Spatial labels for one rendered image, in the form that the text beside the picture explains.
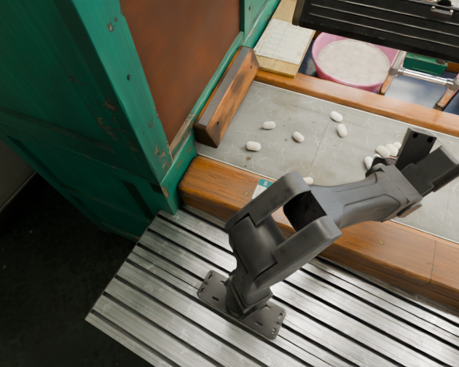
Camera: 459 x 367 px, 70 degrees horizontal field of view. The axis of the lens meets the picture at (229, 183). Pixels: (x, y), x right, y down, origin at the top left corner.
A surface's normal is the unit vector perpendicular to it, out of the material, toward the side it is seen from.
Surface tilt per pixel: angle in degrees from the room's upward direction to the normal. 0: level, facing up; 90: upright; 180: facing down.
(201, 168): 0
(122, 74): 90
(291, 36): 0
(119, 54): 90
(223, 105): 67
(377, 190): 30
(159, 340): 0
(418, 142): 50
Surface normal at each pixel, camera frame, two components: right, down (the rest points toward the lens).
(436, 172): -0.63, -0.08
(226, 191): -0.04, -0.47
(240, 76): 0.83, 0.11
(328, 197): 0.41, -0.62
